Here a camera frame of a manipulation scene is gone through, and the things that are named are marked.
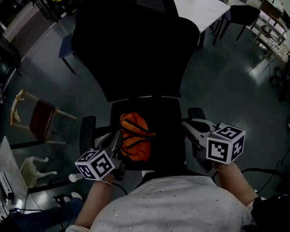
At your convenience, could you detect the black side chair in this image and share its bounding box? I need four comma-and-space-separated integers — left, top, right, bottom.
219, 5, 261, 43

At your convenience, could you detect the white table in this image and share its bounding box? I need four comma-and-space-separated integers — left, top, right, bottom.
165, 0, 231, 51

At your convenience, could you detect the person's leg in jeans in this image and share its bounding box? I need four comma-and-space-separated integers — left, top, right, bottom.
7, 197, 84, 232

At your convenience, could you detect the person's white dotted shirt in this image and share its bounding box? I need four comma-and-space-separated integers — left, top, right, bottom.
65, 175, 255, 232

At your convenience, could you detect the black floor cable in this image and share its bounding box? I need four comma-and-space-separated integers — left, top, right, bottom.
241, 151, 290, 195

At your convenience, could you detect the black and white shoe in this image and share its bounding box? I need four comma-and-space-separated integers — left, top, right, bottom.
52, 191, 84, 207

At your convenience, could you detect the person's left forearm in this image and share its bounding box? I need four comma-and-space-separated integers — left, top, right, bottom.
74, 174, 115, 229

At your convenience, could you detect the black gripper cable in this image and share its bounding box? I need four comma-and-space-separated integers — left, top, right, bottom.
111, 182, 129, 196

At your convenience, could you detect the white paper cup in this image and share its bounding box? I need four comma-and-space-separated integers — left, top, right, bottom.
68, 173, 84, 183

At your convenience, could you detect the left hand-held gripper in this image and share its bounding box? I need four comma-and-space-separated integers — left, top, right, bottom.
74, 129, 127, 181

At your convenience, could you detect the black swivel chair base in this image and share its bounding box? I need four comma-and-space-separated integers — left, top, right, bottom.
269, 66, 290, 103

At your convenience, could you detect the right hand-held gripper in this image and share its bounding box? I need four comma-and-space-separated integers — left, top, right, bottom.
182, 118, 247, 174

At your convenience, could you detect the orange drawstring bag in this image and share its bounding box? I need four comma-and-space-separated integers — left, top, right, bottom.
119, 112, 157, 162

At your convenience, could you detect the black office chair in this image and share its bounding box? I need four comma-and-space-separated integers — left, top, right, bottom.
71, 0, 207, 176

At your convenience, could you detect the white power strip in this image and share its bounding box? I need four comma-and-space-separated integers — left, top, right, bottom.
0, 171, 15, 201

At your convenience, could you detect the wire basket stool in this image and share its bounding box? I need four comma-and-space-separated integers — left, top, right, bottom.
267, 37, 290, 63

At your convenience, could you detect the marble top desk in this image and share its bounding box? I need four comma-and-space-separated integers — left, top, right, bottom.
0, 136, 29, 204

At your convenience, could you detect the white desk with wooden legs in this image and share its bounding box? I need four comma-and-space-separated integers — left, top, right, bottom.
252, 8, 288, 46

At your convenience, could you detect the white ornate stool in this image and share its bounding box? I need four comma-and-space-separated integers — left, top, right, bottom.
19, 156, 58, 189

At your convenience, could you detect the person's right forearm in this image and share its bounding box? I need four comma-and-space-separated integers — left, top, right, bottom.
217, 162, 260, 206

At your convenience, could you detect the wooden chair with red seat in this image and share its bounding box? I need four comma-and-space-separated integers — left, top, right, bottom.
10, 89, 77, 146

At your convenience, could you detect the black metal shelf rack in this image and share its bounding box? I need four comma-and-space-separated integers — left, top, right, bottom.
26, 0, 64, 23

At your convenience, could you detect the blue side chair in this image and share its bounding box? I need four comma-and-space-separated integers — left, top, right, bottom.
58, 33, 77, 74

